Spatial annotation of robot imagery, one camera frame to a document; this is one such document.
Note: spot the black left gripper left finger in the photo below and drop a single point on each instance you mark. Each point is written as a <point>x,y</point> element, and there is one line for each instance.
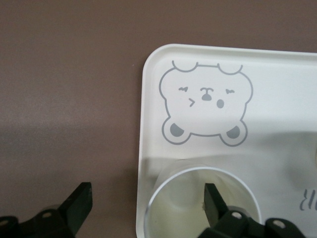
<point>76,205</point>

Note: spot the white plastic cup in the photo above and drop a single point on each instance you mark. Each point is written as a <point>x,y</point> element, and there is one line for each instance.
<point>173,213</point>

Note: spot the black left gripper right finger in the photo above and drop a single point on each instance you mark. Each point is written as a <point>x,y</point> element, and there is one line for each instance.
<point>214,208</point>

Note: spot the white tray with bear print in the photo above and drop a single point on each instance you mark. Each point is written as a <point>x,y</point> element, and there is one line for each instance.
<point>272,99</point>

